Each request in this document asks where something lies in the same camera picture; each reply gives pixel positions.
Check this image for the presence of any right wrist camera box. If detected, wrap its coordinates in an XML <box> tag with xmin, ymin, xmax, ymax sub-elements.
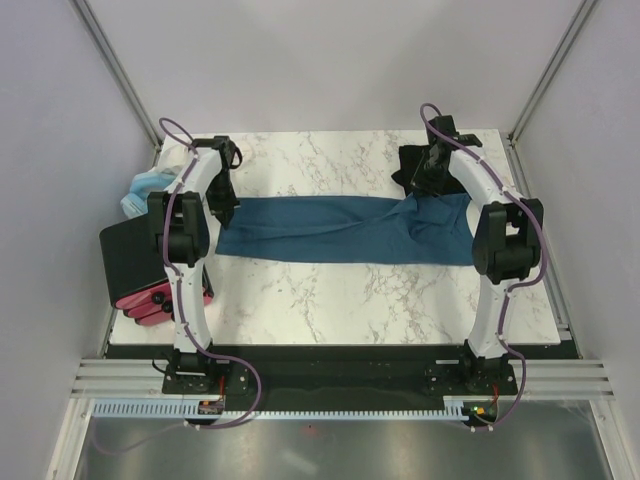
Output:
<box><xmin>427</xmin><ymin>115</ymin><xmax>458</xmax><ymax>145</ymax></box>

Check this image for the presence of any black pink drawer organizer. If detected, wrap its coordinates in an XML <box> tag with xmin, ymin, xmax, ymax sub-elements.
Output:
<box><xmin>98</xmin><ymin>212</ymin><xmax>214</xmax><ymax>329</ymax></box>

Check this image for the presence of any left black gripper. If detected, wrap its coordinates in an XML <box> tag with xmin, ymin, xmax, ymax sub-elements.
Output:
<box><xmin>205</xmin><ymin>169</ymin><xmax>240</xmax><ymax>231</ymax></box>

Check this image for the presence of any folded black t shirt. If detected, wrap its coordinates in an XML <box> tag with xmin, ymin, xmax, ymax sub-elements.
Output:
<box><xmin>391</xmin><ymin>145</ymin><xmax>466</xmax><ymax>196</ymax></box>

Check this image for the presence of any white cable duct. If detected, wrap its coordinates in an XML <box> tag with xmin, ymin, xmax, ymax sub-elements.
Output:
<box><xmin>92</xmin><ymin>398</ymin><xmax>496</xmax><ymax>421</ymax></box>

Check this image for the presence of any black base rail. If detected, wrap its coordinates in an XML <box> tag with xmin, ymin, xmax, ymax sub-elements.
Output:
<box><xmin>107</xmin><ymin>343</ymin><xmax>516</xmax><ymax>414</ymax></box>

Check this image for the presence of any blue t shirt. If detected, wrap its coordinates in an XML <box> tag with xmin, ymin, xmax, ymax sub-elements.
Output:
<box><xmin>215</xmin><ymin>194</ymin><xmax>473</xmax><ymax>267</ymax></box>

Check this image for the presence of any white t shirt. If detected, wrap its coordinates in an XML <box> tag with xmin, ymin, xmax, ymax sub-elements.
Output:
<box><xmin>155</xmin><ymin>145</ymin><xmax>186</xmax><ymax>176</ymax></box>

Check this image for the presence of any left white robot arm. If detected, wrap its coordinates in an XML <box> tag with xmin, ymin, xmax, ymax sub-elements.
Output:
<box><xmin>147</xmin><ymin>136</ymin><xmax>243</xmax><ymax>393</ymax></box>

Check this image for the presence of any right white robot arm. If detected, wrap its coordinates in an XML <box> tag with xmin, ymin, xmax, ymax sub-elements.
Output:
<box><xmin>411</xmin><ymin>131</ymin><xmax>547</xmax><ymax>394</ymax></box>

